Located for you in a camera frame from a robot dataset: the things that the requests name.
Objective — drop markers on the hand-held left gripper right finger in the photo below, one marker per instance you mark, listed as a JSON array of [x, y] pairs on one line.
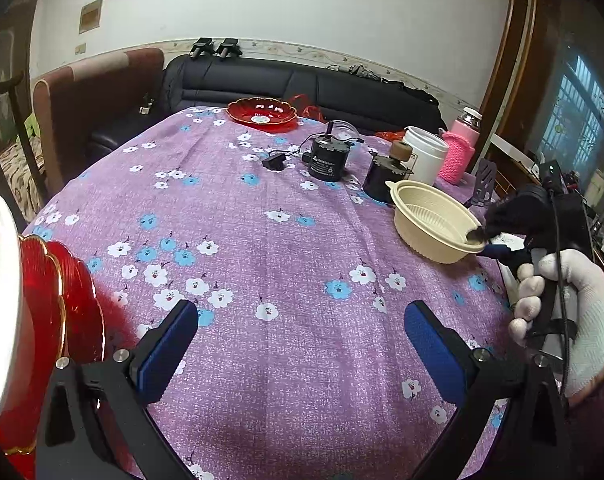
[[432, 355]]

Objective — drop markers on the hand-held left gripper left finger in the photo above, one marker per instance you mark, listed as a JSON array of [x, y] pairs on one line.
[[168, 355]]

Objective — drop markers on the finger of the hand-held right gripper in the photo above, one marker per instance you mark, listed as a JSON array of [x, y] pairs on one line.
[[504, 253], [504, 215]]

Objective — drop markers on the beige plastic bowl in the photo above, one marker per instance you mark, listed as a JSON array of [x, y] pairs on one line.
[[432, 220]]

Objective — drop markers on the red gold-rimmed plate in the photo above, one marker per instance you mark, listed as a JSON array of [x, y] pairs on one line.
[[42, 285], [84, 310]]

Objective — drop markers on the person's right hand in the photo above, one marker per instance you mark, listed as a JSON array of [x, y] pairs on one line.
[[599, 320]]

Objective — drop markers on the black perforated phone stand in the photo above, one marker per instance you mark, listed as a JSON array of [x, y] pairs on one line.
[[484, 182]]

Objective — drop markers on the pink sleeved thermos bottle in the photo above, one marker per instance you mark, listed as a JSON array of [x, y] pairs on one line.
[[462, 152]]

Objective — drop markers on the white plastic jar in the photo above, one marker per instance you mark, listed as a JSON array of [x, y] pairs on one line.
[[424, 157]]

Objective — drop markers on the black can with cork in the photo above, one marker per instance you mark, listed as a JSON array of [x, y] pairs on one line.
[[384, 180]]

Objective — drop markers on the purple floral tablecloth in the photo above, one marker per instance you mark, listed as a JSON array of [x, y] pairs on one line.
[[282, 260]]

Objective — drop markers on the clear plastic cup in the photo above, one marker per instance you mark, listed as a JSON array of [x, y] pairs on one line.
[[346, 131]]

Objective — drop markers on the black pump motor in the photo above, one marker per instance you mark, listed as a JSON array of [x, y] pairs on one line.
[[327, 160]]

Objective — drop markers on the black power adapter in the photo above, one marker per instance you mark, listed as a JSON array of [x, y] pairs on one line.
[[273, 162]]

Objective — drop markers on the red plastic bag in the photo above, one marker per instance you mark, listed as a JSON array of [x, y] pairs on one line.
[[307, 109]]

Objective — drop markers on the patterned blanket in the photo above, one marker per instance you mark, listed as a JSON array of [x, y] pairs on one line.
[[19, 180]]

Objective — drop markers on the brown armchair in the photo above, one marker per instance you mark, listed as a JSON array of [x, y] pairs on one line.
[[92, 110]]

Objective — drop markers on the red glass dish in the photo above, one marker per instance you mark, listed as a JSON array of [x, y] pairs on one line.
[[262, 116]]

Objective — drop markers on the green cloth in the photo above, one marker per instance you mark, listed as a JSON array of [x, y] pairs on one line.
[[31, 125]]

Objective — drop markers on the wooden chair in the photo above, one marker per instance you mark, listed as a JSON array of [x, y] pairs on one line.
[[17, 125]]

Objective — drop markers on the black leather sofa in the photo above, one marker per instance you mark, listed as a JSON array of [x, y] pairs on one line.
[[262, 80]]

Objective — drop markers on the black clamp device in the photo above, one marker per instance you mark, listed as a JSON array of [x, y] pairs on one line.
[[201, 49], [228, 48]]

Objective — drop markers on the black wall charger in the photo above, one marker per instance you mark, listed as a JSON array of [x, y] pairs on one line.
[[147, 104]]

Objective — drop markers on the small wall plaque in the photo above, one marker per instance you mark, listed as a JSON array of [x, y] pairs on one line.
[[90, 16]]

